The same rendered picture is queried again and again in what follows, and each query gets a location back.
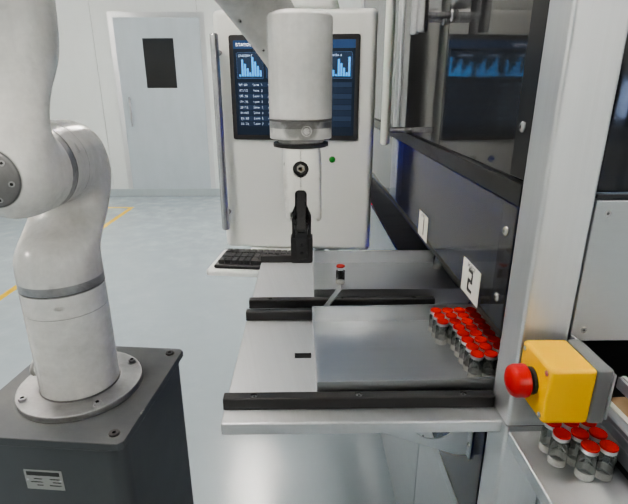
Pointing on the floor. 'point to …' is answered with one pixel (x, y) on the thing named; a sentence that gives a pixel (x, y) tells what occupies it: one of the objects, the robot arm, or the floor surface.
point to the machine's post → (554, 208)
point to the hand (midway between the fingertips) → (301, 248)
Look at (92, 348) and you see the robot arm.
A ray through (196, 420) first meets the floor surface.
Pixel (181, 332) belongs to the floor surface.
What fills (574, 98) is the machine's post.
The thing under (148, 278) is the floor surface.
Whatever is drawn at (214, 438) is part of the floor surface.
